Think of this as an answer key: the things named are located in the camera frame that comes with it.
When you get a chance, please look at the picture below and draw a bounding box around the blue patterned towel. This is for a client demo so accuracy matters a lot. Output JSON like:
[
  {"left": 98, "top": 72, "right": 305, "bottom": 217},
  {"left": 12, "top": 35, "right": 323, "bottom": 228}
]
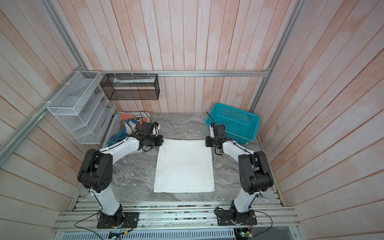
[{"left": 107, "top": 119, "right": 140, "bottom": 147}]

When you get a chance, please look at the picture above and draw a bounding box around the white towel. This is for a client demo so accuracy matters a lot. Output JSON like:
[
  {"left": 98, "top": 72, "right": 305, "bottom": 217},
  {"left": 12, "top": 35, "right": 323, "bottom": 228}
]
[{"left": 154, "top": 139, "right": 215, "bottom": 194}]

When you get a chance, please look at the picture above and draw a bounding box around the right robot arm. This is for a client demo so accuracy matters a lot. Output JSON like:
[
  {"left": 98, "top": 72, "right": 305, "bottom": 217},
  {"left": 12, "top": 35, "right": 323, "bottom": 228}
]
[{"left": 206, "top": 123, "right": 274, "bottom": 222}]

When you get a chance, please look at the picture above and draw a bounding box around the aluminium frame rail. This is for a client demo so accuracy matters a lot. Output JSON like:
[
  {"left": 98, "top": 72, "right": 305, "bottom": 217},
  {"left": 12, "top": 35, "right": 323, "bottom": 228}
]
[{"left": 83, "top": 70, "right": 269, "bottom": 78}]

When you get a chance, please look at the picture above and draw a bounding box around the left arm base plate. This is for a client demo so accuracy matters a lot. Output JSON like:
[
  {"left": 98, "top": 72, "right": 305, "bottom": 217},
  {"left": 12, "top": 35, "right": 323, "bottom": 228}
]
[{"left": 97, "top": 212, "right": 140, "bottom": 229}]

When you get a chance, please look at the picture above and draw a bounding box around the white wire mesh shelf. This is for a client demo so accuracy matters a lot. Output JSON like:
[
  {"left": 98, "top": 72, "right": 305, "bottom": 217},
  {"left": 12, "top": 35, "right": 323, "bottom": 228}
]
[{"left": 47, "top": 71, "right": 116, "bottom": 145}]

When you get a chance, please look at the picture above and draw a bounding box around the black wire mesh basket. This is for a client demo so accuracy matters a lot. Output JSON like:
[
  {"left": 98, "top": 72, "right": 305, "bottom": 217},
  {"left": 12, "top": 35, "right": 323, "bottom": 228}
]
[{"left": 101, "top": 73, "right": 160, "bottom": 101}]

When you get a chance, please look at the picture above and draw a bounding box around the teal plastic basket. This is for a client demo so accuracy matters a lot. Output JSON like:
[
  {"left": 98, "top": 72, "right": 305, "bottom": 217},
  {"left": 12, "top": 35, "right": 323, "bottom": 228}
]
[{"left": 205, "top": 103, "right": 260, "bottom": 144}]

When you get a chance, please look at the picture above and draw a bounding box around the white laundry basket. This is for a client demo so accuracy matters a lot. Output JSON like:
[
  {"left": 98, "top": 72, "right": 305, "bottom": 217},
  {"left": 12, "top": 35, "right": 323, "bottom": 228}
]
[{"left": 101, "top": 112, "right": 150, "bottom": 148}]

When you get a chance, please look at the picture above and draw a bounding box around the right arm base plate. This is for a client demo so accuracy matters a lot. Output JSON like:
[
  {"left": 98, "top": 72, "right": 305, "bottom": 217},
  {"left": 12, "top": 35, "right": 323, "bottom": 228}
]
[{"left": 214, "top": 208, "right": 257, "bottom": 226}]

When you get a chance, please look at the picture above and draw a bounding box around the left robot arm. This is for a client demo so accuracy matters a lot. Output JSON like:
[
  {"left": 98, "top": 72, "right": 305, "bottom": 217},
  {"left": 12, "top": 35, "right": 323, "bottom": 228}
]
[{"left": 77, "top": 122, "right": 163, "bottom": 228}]

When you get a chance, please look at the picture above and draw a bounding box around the red orange towel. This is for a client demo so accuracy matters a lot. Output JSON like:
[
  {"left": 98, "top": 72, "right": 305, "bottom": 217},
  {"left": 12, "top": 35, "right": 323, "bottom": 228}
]
[{"left": 118, "top": 112, "right": 141, "bottom": 129}]

